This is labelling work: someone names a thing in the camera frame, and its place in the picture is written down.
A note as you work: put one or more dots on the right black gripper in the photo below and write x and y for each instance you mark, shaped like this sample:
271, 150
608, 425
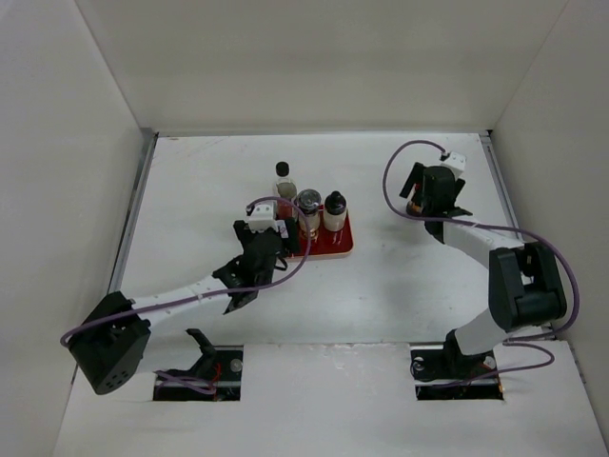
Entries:
417, 176

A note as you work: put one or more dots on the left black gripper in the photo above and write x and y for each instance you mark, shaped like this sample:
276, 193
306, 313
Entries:
290, 244

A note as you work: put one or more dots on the sauce bottle red cap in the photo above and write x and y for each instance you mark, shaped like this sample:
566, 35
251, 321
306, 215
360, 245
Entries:
414, 204

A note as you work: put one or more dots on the salt grinder jar grey lid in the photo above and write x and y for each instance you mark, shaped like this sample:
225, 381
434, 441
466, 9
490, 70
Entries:
309, 202

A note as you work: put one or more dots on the soy sauce bottle black cap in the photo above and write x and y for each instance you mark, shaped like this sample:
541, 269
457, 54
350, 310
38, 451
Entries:
284, 188

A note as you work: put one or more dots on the salt jar black knob lid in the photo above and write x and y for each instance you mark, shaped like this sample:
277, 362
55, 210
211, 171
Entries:
335, 211

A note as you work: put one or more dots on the small jar white lid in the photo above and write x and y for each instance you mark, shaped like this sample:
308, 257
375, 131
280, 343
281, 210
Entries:
281, 228

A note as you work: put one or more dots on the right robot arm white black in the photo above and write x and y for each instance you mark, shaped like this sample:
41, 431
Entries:
524, 285

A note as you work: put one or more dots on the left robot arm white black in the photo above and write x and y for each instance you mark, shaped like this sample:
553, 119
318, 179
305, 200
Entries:
111, 345

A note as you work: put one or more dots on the red tray gold emblem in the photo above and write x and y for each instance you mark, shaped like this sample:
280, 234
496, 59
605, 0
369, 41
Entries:
328, 244

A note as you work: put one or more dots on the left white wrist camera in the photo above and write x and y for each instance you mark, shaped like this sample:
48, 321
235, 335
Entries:
261, 218

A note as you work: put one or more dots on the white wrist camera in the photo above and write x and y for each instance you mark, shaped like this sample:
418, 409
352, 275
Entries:
454, 161
261, 218

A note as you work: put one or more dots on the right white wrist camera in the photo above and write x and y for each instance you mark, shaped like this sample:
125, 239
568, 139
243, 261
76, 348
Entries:
454, 161

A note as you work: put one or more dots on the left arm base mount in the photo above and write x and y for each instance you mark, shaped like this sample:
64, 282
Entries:
215, 376

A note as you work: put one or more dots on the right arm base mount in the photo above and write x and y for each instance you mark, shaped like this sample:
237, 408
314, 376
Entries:
440, 378

